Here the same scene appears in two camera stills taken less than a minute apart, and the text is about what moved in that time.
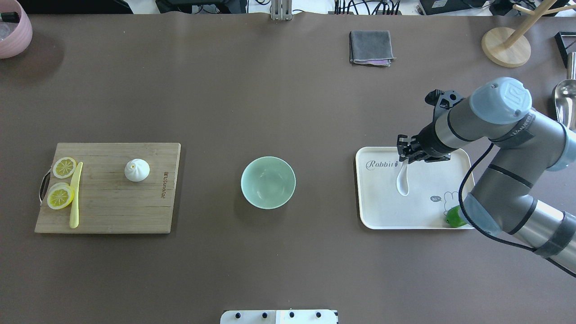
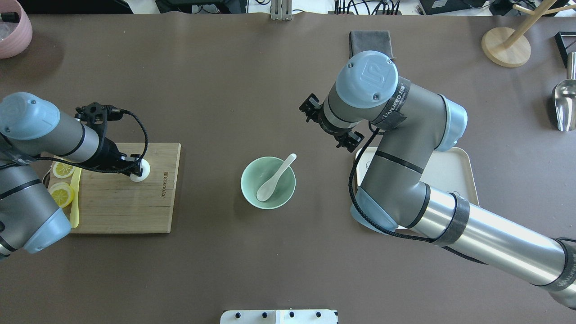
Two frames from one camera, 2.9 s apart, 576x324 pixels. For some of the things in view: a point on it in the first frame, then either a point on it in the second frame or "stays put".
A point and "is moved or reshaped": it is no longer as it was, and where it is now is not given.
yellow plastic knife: (75, 180) stays put
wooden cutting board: (109, 201) stays put
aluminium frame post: (281, 10) stays put
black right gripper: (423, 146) to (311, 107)
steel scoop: (564, 94) stays put
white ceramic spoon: (402, 181) is moved or reshaped
